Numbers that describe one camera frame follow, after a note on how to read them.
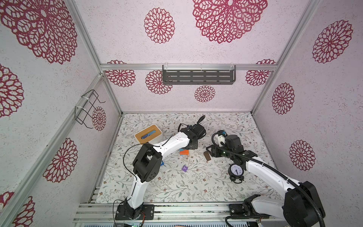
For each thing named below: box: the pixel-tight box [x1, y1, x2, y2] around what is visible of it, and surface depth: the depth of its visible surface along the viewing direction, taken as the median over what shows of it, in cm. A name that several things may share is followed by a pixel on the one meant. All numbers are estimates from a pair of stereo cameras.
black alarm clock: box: [227, 163, 245, 184], surface depth 87 cm
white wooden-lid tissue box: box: [134, 123, 163, 145], surface depth 103 cm
